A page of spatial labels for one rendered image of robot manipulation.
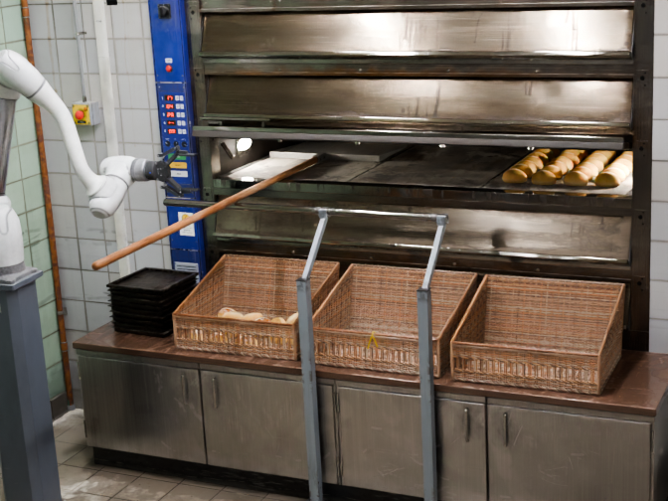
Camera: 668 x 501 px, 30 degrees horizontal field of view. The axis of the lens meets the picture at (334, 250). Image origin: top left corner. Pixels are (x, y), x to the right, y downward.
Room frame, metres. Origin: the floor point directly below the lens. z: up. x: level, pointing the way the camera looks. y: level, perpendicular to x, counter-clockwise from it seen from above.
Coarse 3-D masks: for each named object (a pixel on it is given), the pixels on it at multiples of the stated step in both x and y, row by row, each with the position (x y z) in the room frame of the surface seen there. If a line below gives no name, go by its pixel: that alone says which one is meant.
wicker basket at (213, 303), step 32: (224, 256) 5.22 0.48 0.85; (256, 256) 5.17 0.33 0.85; (224, 288) 5.20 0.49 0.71; (256, 288) 5.14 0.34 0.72; (288, 288) 5.07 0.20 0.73; (320, 288) 4.83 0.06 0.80; (192, 320) 4.77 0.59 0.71; (224, 320) 4.72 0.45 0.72; (224, 352) 4.72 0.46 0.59; (256, 352) 4.66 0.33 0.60; (288, 352) 4.60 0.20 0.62
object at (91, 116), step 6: (78, 102) 5.50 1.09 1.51; (84, 102) 5.48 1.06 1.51; (90, 102) 5.48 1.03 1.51; (96, 102) 5.51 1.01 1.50; (72, 108) 5.50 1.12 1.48; (78, 108) 5.48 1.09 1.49; (90, 108) 5.46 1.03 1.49; (96, 108) 5.50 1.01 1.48; (84, 114) 5.47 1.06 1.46; (90, 114) 5.46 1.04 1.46; (96, 114) 5.50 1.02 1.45; (78, 120) 5.48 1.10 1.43; (84, 120) 5.47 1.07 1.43; (90, 120) 5.46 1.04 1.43; (96, 120) 5.49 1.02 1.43
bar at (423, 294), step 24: (360, 216) 4.59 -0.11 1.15; (384, 216) 4.54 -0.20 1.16; (408, 216) 4.50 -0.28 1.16; (432, 216) 4.46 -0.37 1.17; (312, 264) 4.52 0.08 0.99; (432, 264) 4.33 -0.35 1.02; (312, 336) 4.47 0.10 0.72; (312, 360) 4.46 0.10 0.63; (432, 360) 4.27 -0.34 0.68; (312, 384) 4.44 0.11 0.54; (432, 384) 4.26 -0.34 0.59; (312, 408) 4.44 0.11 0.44; (432, 408) 4.25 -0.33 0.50; (312, 432) 4.44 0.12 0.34; (432, 432) 4.24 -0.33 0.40; (312, 456) 4.44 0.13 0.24; (432, 456) 4.24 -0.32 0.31; (312, 480) 4.45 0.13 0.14; (432, 480) 4.23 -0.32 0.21
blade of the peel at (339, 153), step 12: (300, 144) 5.96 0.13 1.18; (312, 144) 5.94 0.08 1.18; (324, 144) 5.92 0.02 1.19; (336, 144) 5.91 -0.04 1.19; (348, 144) 5.89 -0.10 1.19; (360, 144) 5.87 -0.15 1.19; (372, 144) 5.86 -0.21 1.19; (276, 156) 5.68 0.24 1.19; (288, 156) 5.65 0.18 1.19; (300, 156) 5.63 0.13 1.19; (336, 156) 5.55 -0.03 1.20; (348, 156) 5.52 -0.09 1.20; (360, 156) 5.50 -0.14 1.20; (372, 156) 5.47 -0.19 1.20; (384, 156) 5.51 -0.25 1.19
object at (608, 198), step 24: (312, 192) 5.08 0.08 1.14; (336, 192) 5.04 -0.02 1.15; (360, 192) 4.99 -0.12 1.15; (384, 192) 4.95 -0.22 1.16; (408, 192) 4.90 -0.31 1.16; (432, 192) 4.86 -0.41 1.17; (456, 192) 4.81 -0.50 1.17; (480, 192) 4.77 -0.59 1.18; (504, 192) 4.73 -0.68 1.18; (528, 192) 4.71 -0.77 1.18; (552, 192) 4.69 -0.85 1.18
